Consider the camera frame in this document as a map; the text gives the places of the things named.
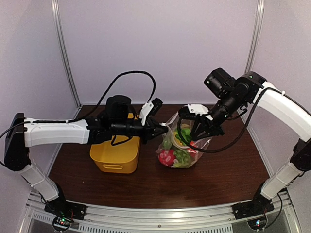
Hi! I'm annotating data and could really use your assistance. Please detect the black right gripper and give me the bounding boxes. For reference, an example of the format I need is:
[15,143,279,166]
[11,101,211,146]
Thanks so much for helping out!
[190,90,245,141]

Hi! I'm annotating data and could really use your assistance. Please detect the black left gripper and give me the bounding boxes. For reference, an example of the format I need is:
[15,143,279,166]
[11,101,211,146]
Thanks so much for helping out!
[111,116,168,144]

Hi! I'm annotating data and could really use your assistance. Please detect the green toy broccoli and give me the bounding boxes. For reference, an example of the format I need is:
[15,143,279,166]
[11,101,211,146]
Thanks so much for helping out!
[162,137,172,150]

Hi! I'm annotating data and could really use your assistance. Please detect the dark green carrot leaves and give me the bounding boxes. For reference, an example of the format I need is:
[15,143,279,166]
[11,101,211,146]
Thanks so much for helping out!
[173,128,192,146]

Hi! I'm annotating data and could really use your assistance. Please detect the yellow toy lemon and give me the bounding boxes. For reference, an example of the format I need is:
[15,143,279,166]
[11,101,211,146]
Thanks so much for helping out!
[173,124,191,146]

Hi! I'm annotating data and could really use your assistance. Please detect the orange toy carrot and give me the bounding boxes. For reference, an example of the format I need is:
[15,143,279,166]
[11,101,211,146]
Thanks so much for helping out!
[186,141,199,156]

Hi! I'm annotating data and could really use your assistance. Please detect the clear zip top bag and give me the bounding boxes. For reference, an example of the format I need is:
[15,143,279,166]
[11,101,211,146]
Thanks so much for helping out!
[155,113,212,168]

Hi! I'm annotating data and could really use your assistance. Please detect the red toy apple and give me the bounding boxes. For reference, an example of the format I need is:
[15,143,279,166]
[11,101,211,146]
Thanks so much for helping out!
[159,149,175,167]

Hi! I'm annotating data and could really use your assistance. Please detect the light green toy lettuce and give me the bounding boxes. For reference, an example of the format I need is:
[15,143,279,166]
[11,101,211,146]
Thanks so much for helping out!
[173,150,194,168]

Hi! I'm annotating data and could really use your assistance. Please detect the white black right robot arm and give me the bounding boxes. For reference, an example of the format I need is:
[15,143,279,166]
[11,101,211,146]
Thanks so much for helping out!
[187,68,311,215]

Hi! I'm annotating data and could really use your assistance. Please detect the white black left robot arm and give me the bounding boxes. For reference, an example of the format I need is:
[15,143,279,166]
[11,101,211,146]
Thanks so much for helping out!
[4,95,167,216]

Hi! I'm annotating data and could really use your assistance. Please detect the yellow plastic basket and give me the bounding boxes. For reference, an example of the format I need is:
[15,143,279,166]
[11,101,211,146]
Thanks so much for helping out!
[90,136,140,174]

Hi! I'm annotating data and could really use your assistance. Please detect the right controller board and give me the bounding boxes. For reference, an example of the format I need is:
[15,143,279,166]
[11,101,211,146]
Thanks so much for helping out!
[247,217,267,231]

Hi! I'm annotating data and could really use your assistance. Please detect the controller board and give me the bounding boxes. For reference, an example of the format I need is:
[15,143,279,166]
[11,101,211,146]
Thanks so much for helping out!
[247,217,267,231]
[52,216,74,232]

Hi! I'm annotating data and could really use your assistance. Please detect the left controller board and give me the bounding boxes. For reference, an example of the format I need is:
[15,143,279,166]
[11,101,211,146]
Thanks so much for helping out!
[52,216,74,232]

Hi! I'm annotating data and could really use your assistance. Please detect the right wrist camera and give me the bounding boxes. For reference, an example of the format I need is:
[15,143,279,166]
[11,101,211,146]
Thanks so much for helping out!
[178,104,213,121]

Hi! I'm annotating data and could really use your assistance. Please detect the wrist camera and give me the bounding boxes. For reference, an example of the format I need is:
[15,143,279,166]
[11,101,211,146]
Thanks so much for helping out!
[178,104,213,121]
[139,98,163,126]

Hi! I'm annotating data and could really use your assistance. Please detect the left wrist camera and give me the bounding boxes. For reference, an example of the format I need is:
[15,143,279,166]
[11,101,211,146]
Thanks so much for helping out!
[139,98,163,126]

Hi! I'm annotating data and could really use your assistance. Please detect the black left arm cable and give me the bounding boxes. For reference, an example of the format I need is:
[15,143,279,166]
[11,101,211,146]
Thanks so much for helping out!
[80,71,156,119]

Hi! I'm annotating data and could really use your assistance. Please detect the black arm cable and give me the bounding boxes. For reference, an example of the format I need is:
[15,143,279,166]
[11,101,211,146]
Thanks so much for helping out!
[177,87,280,154]
[80,71,156,119]

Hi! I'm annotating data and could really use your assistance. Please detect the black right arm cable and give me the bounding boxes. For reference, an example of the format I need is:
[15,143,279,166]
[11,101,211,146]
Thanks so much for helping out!
[177,87,280,154]

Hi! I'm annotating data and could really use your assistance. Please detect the right aluminium frame post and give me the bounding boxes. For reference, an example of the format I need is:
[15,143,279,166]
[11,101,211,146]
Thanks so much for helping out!
[244,0,265,73]

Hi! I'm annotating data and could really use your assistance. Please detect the aluminium frame post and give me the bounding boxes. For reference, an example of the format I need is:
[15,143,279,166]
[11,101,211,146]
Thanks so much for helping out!
[244,0,265,73]
[51,0,81,108]

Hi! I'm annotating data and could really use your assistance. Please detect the aluminium front rail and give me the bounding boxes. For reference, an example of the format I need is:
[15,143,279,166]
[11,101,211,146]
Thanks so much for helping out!
[24,191,296,233]

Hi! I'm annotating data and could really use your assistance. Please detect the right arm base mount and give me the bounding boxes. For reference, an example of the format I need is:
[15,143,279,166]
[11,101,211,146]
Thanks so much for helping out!
[232,197,275,220]

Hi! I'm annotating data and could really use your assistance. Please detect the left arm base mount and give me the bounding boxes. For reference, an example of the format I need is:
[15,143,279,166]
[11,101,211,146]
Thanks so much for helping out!
[44,199,86,220]

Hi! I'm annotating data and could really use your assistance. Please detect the left aluminium frame post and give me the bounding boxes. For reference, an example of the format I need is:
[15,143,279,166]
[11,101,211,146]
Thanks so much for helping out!
[51,0,81,108]

